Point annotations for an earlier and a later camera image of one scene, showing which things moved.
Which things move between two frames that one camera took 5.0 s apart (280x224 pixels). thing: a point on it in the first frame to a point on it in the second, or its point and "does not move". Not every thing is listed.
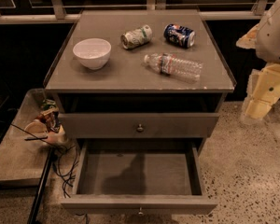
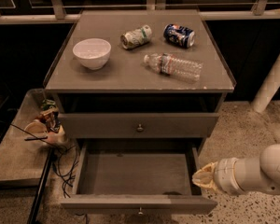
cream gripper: (273, 36) to (224, 174)
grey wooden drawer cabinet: (138, 77) does not move
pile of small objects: (47, 125) does not move
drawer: (138, 176) does not move
